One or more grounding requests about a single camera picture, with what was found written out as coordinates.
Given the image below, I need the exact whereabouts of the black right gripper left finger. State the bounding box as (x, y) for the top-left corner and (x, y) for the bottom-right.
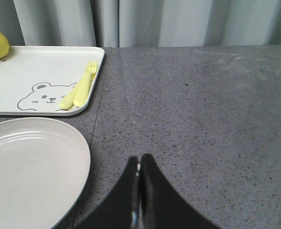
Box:
(75, 156), (140, 229)

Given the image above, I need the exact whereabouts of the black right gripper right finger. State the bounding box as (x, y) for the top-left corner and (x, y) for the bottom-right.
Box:
(140, 154), (219, 229)

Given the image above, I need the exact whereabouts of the beige round plate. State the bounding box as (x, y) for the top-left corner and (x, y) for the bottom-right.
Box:
(0, 117), (90, 229)

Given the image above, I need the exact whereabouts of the white bear tray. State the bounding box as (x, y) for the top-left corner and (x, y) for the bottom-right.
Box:
(0, 46), (105, 116)

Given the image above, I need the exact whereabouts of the yellow plastic fork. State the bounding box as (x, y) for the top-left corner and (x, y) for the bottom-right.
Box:
(73, 60), (97, 107)

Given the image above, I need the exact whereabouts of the grey curtain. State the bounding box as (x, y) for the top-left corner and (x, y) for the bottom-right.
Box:
(0, 0), (281, 47)

